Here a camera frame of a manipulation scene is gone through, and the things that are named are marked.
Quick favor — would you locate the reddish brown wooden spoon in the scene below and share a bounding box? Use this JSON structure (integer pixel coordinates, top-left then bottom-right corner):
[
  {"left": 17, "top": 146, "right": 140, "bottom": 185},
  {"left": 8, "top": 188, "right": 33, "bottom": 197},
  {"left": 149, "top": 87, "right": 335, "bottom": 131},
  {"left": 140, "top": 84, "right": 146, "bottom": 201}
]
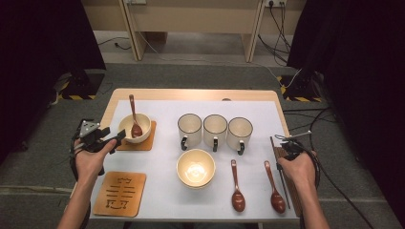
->
[
  {"left": 263, "top": 159, "right": 287, "bottom": 215},
  {"left": 128, "top": 94, "right": 143, "bottom": 138},
  {"left": 230, "top": 158, "right": 246, "bottom": 213}
]

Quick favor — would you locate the long black floor cable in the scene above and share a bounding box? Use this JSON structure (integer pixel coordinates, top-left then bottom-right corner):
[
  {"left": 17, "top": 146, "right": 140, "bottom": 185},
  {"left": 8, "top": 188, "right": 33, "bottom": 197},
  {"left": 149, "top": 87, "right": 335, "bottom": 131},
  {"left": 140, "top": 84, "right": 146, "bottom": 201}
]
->
[{"left": 309, "top": 108, "right": 376, "bottom": 229}]

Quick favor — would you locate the wooden coaster with cutout pattern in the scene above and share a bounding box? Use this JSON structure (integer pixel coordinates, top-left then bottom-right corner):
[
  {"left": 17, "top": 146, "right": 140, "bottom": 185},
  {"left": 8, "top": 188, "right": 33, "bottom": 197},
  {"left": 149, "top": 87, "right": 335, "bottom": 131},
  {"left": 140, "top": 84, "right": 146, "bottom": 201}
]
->
[
  {"left": 93, "top": 171, "right": 147, "bottom": 219},
  {"left": 116, "top": 119, "right": 158, "bottom": 152}
]

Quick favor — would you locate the cream ceramic bowl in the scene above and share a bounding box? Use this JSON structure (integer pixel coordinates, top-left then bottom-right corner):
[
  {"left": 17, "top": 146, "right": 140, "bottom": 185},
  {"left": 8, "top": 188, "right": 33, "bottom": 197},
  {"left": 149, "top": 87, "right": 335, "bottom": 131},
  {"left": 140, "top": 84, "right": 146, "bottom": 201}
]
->
[
  {"left": 117, "top": 113, "right": 153, "bottom": 144},
  {"left": 176, "top": 148, "right": 217, "bottom": 190}
]

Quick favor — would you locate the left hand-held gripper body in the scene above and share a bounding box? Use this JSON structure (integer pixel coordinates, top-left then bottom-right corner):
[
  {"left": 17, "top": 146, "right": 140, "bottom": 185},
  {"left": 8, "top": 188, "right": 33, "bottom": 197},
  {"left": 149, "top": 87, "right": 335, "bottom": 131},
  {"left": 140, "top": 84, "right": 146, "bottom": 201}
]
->
[{"left": 73, "top": 118, "right": 112, "bottom": 154}]

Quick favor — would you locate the row of brown chopsticks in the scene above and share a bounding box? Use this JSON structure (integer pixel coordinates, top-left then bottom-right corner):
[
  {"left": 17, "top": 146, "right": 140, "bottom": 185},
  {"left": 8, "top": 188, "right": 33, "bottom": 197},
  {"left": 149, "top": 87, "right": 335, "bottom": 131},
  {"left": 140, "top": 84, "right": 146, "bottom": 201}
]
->
[{"left": 273, "top": 146, "right": 304, "bottom": 218}]

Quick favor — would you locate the person's right hand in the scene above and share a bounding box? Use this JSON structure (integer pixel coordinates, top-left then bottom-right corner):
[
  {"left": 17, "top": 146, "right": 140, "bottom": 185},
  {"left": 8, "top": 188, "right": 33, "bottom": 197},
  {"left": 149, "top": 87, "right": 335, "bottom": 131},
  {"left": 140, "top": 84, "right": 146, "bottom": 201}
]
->
[{"left": 276, "top": 151, "right": 319, "bottom": 193}]

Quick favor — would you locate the cream mug with black handle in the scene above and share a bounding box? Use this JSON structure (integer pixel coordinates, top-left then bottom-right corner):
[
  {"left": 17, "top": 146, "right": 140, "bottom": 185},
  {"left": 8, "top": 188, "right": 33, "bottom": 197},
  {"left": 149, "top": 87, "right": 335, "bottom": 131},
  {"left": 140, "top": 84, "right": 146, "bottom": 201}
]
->
[
  {"left": 226, "top": 116, "right": 254, "bottom": 156},
  {"left": 177, "top": 113, "right": 203, "bottom": 152},
  {"left": 202, "top": 114, "right": 229, "bottom": 153}
]

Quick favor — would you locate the black stand base striped tape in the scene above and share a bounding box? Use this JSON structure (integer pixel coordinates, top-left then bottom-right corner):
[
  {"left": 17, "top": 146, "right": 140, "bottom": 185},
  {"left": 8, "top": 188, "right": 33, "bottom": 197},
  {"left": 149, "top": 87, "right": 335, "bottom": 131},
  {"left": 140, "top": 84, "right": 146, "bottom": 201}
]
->
[
  {"left": 276, "top": 71, "right": 324, "bottom": 103},
  {"left": 58, "top": 70, "right": 106, "bottom": 101}
]

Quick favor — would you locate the person's left hand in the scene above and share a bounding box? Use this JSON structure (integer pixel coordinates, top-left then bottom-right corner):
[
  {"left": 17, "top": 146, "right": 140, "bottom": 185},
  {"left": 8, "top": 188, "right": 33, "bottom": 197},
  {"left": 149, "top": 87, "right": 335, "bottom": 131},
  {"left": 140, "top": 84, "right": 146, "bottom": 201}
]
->
[{"left": 74, "top": 139, "right": 118, "bottom": 183}]

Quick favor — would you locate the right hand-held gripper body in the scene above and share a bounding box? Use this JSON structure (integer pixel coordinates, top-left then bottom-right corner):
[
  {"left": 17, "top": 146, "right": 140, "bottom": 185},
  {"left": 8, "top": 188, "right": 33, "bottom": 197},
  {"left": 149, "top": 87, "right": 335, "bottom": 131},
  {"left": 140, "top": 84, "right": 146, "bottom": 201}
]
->
[{"left": 274, "top": 130, "right": 313, "bottom": 162}]

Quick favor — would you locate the short black floor cable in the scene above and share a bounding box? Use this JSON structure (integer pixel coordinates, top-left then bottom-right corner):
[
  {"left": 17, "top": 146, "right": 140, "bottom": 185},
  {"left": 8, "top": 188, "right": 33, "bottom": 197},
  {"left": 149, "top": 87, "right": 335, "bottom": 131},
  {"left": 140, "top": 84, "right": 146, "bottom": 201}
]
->
[{"left": 96, "top": 36, "right": 132, "bottom": 52}]

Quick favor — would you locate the bundle of black power cables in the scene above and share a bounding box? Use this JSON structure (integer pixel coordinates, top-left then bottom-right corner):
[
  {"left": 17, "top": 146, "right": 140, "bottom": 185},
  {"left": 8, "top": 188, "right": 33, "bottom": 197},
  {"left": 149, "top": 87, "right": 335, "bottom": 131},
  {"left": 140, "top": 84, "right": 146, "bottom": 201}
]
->
[{"left": 257, "top": 1, "right": 292, "bottom": 65}]

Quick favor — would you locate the hand-held gripper cable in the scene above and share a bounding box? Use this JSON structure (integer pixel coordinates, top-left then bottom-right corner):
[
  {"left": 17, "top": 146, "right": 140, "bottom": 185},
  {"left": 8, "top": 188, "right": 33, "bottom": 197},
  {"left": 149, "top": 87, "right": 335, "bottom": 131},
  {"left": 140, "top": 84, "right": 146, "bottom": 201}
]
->
[
  {"left": 69, "top": 127, "right": 106, "bottom": 229},
  {"left": 299, "top": 142, "right": 323, "bottom": 189}
]

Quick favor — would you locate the black curtain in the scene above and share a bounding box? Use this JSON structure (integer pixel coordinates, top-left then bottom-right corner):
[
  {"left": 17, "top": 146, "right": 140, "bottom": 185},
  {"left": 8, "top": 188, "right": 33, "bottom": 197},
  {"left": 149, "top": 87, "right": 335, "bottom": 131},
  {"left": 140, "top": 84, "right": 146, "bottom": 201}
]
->
[
  {"left": 0, "top": 0, "right": 107, "bottom": 166},
  {"left": 286, "top": 0, "right": 405, "bottom": 220}
]

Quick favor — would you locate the beige wooden desk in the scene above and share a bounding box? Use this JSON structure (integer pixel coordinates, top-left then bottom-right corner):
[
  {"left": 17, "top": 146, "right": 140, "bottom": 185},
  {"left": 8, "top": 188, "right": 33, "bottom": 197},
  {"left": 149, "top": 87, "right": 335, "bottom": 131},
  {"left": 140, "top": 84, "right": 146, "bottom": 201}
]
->
[{"left": 79, "top": 0, "right": 309, "bottom": 63}]

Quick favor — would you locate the left hand-held gripper cable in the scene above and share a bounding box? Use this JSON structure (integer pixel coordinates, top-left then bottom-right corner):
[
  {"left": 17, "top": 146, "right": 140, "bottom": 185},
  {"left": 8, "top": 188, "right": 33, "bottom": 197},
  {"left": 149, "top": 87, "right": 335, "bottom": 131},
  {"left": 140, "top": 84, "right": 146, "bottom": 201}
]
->
[{"left": 69, "top": 127, "right": 106, "bottom": 229}]

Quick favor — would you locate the right hand-held gripper cable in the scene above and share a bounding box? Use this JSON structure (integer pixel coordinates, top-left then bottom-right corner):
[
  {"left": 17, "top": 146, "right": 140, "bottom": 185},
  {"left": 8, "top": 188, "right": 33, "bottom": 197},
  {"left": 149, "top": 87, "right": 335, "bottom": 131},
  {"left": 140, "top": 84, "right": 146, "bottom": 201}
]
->
[{"left": 299, "top": 142, "right": 323, "bottom": 189}]

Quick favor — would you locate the white table mat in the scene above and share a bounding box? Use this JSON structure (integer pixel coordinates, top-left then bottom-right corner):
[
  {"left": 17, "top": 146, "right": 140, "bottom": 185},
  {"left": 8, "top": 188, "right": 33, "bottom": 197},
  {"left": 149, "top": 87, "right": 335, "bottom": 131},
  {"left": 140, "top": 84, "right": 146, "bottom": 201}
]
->
[{"left": 90, "top": 99, "right": 302, "bottom": 221}]

